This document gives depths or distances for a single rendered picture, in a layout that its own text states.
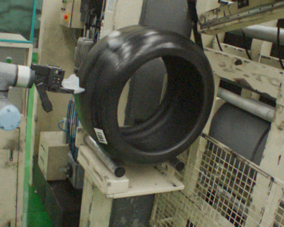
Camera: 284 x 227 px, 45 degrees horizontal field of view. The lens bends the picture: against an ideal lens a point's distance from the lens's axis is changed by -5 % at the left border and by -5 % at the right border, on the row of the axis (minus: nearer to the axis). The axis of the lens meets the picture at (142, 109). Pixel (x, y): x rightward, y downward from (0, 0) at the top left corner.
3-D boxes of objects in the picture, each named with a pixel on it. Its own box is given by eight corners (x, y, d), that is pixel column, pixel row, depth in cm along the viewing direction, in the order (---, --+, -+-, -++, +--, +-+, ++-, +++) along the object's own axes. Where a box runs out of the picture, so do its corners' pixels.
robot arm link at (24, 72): (15, 89, 114) (12, 83, 121) (28, 91, 116) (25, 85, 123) (19, 67, 112) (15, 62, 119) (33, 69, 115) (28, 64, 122)
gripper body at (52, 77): (67, 71, 121) (33, 65, 114) (62, 95, 122) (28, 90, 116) (61, 66, 127) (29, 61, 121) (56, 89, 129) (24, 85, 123)
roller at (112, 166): (95, 137, 166) (89, 144, 165) (88, 131, 163) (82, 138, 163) (127, 171, 137) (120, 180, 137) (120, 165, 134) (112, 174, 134)
